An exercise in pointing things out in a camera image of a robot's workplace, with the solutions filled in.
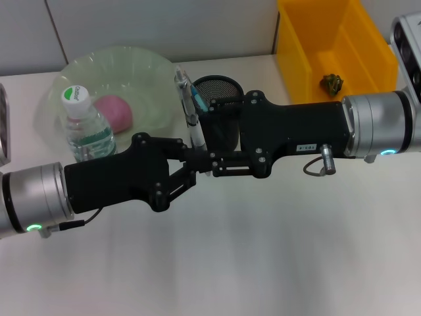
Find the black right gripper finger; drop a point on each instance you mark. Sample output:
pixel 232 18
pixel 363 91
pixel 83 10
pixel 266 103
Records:
pixel 227 104
pixel 237 158

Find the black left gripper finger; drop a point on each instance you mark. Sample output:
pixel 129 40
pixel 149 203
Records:
pixel 174 187
pixel 197 158

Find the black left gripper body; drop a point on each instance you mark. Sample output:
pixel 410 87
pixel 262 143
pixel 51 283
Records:
pixel 108 177

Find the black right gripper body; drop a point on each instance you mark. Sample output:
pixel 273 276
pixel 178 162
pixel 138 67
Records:
pixel 296 128

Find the blue and teal scissors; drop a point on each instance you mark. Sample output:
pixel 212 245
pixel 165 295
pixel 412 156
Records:
pixel 199 98

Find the grey and clear pen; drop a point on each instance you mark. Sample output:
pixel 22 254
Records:
pixel 189 105

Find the clear green-label water bottle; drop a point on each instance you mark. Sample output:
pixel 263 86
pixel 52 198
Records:
pixel 89 131

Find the pink peach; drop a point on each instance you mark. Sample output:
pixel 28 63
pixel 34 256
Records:
pixel 113 112

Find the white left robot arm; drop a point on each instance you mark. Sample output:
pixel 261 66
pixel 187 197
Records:
pixel 33 194

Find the black mesh pen holder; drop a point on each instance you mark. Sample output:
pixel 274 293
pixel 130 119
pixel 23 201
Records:
pixel 223 131

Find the pale green glass fruit plate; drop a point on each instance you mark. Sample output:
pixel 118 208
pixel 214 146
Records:
pixel 148 75

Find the yellow plastic bin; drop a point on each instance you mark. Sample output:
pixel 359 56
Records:
pixel 296 66

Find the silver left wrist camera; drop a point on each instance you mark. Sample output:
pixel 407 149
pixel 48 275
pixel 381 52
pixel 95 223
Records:
pixel 4 125

